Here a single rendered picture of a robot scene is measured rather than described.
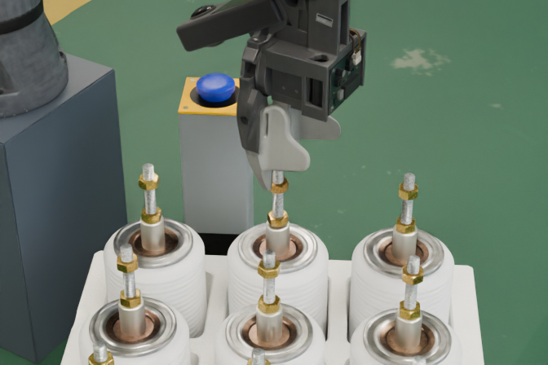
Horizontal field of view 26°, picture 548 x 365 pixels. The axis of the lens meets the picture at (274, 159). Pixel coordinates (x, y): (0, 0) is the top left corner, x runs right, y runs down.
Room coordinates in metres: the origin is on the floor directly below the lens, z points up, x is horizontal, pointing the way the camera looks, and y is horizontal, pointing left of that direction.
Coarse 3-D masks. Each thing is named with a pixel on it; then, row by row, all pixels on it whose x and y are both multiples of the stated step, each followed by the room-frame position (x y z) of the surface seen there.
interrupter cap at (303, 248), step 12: (252, 228) 0.91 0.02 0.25; (264, 228) 0.91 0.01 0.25; (300, 228) 0.91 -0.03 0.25; (240, 240) 0.89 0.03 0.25; (252, 240) 0.89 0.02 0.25; (264, 240) 0.89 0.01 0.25; (300, 240) 0.89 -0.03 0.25; (312, 240) 0.89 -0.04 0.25; (240, 252) 0.87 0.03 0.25; (252, 252) 0.87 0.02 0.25; (288, 252) 0.87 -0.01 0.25; (300, 252) 0.87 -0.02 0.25; (312, 252) 0.87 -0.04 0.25; (252, 264) 0.85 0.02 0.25; (288, 264) 0.85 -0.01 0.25; (300, 264) 0.85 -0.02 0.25
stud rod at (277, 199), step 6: (276, 174) 0.88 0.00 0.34; (282, 174) 0.88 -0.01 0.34; (276, 180) 0.88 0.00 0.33; (282, 180) 0.88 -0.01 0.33; (276, 198) 0.88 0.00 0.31; (282, 198) 0.88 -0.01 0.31; (276, 204) 0.88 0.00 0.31; (282, 204) 0.88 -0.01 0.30; (276, 210) 0.88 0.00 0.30; (282, 210) 0.88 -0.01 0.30; (276, 216) 0.88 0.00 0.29
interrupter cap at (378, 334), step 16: (384, 320) 0.78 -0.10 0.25; (432, 320) 0.78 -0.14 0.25; (368, 336) 0.75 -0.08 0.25; (384, 336) 0.76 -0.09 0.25; (432, 336) 0.76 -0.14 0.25; (448, 336) 0.75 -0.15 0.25; (368, 352) 0.74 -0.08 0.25; (384, 352) 0.74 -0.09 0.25; (400, 352) 0.74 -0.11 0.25; (416, 352) 0.74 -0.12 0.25; (432, 352) 0.74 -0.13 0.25; (448, 352) 0.74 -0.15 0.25
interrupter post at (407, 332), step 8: (400, 320) 0.75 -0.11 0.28; (408, 320) 0.75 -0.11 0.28; (416, 320) 0.75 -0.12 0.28; (400, 328) 0.75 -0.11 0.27; (408, 328) 0.74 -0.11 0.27; (416, 328) 0.75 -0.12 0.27; (400, 336) 0.75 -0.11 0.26; (408, 336) 0.74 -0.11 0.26; (416, 336) 0.75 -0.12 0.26; (400, 344) 0.75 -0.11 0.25; (408, 344) 0.74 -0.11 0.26; (416, 344) 0.75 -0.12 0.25
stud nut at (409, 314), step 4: (400, 304) 0.76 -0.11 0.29; (416, 304) 0.76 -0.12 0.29; (400, 308) 0.75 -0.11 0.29; (404, 308) 0.75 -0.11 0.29; (416, 308) 0.75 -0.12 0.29; (400, 312) 0.75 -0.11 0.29; (404, 312) 0.75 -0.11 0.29; (408, 312) 0.75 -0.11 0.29; (412, 312) 0.75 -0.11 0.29; (416, 312) 0.75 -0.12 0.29; (400, 316) 0.75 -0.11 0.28; (404, 316) 0.75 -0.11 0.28; (408, 316) 0.75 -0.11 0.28; (412, 316) 0.75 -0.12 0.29; (416, 316) 0.75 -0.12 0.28
